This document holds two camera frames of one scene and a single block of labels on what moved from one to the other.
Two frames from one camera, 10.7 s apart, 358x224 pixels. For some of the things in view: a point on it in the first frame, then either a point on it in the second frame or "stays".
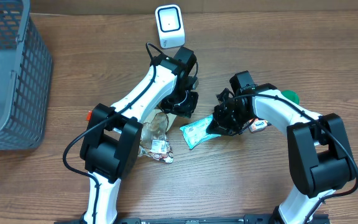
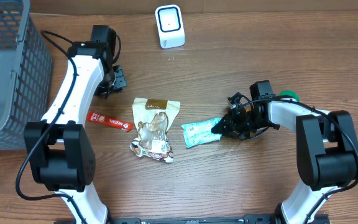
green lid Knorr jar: x=291 y=95 stays
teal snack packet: x=196 y=133 stays
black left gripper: x=176 y=106 → x=119 y=79
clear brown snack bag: x=155 y=141 stays
